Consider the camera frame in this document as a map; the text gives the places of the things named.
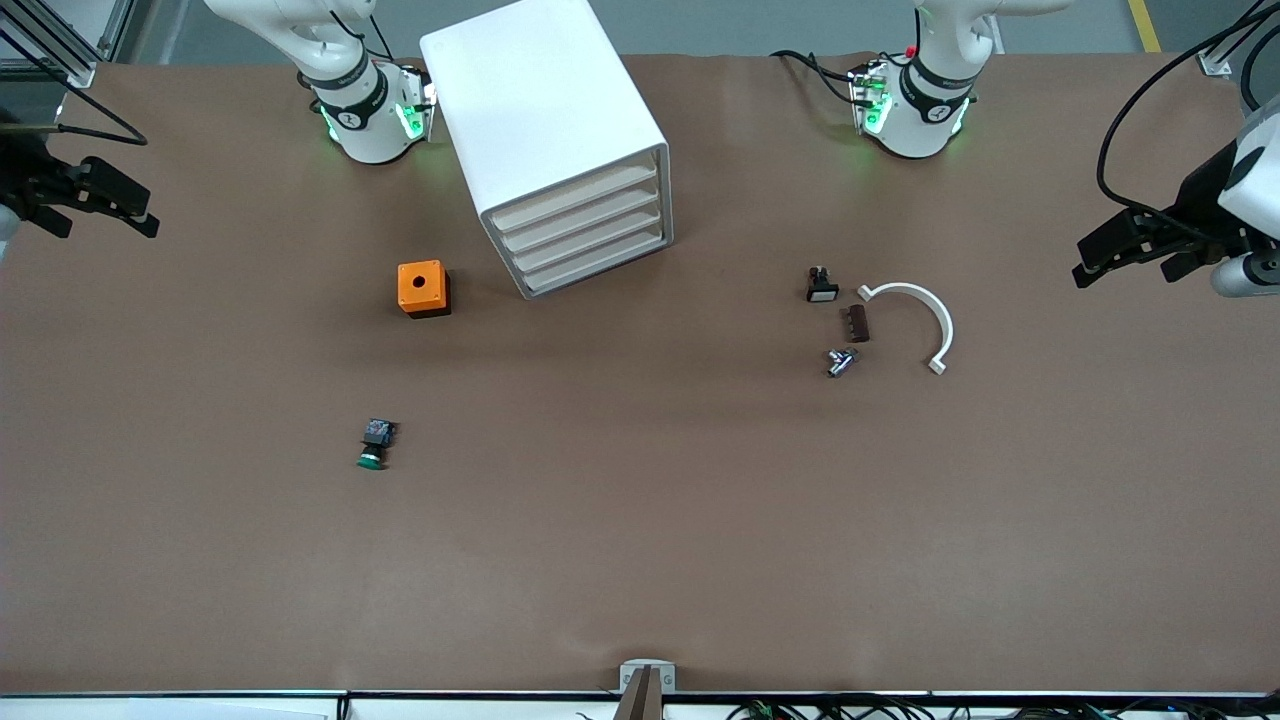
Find green push button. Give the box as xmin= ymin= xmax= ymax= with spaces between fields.
xmin=356 ymin=418 xmax=399 ymax=471

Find orange button box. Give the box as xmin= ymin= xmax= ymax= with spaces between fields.
xmin=397 ymin=260 xmax=452 ymax=320

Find aluminium frame profile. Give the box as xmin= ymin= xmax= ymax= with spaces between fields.
xmin=1197 ymin=0 xmax=1280 ymax=78
xmin=0 ymin=0 xmax=136 ymax=89

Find white curved bracket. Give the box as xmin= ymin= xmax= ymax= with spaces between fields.
xmin=857 ymin=282 xmax=955 ymax=377

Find black right arm base cable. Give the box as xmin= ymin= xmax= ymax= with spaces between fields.
xmin=330 ymin=0 xmax=396 ymax=61

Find black arm base cable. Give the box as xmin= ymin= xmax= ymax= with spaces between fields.
xmin=770 ymin=48 xmax=866 ymax=106
xmin=330 ymin=0 xmax=396 ymax=61

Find black left arm base cable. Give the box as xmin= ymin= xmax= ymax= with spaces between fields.
xmin=770 ymin=48 xmax=866 ymax=106

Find grey metal bracket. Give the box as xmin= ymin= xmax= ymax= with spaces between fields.
xmin=619 ymin=659 xmax=677 ymax=694

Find brown post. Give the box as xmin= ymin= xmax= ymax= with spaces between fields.
xmin=614 ymin=666 xmax=664 ymax=720

